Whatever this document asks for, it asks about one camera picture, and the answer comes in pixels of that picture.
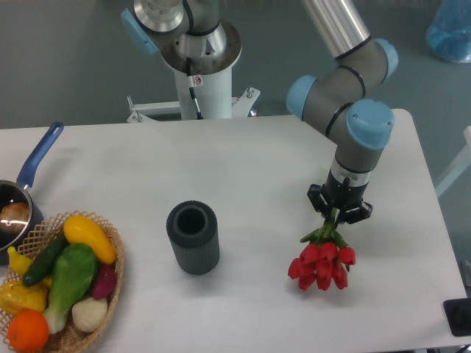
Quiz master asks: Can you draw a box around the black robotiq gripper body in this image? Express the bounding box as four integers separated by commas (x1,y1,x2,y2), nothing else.
322,171,368,211

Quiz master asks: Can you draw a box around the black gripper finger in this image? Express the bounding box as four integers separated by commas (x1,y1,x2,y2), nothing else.
307,184,335,221
335,201,373,225

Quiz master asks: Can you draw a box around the red tulip bouquet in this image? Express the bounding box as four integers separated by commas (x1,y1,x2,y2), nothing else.
287,210,356,290

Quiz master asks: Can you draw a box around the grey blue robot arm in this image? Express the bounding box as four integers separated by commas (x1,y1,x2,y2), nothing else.
121,1,398,224

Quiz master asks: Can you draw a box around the dark grey ribbed vase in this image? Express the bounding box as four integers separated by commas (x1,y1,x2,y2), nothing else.
166,200,220,275

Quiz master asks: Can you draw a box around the black device at edge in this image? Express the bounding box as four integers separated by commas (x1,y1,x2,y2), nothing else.
443,298,470,337

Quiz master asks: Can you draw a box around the blue translucent bag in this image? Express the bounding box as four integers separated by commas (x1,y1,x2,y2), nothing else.
425,0,470,63

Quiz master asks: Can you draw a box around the purple red radish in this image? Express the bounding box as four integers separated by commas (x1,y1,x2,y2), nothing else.
90,265,117,300

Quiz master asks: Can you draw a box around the yellow squash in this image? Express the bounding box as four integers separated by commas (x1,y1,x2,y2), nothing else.
63,215,117,265

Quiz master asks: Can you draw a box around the green bok choy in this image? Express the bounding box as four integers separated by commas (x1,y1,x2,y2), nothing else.
43,243,98,335

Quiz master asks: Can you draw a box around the white garlic bulb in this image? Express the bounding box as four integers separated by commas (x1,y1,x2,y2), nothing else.
71,297,107,332

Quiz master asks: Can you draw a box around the woven wicker basket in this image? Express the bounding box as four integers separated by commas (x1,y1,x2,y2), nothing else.
17,211,124,352

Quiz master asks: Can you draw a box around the dark green cucumber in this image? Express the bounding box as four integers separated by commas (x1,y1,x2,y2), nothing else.
22,233,69,287

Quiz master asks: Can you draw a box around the browned bread roll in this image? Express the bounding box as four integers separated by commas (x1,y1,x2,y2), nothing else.
1,202,29,235

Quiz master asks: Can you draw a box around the orange fruit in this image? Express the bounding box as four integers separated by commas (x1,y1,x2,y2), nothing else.
7,310,49,352

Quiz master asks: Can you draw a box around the white frame right edge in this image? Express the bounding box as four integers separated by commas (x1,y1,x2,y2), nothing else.
434,126,470,198

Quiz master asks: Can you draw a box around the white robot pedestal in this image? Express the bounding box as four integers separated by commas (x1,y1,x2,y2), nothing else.
127,65,261,123

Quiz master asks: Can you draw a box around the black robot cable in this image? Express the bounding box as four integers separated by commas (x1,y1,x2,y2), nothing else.
185,57,204,120

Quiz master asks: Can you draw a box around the blue handled saucepan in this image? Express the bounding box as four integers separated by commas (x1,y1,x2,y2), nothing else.
1,122,64,265

